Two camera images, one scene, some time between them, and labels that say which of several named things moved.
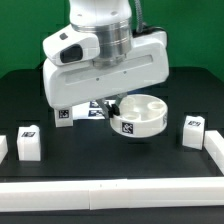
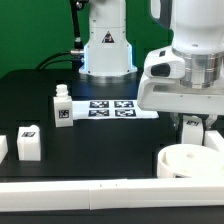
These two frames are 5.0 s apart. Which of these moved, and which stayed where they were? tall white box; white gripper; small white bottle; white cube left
Moved: white gripper
Stayed: tall white box; small white bottle; white cube left
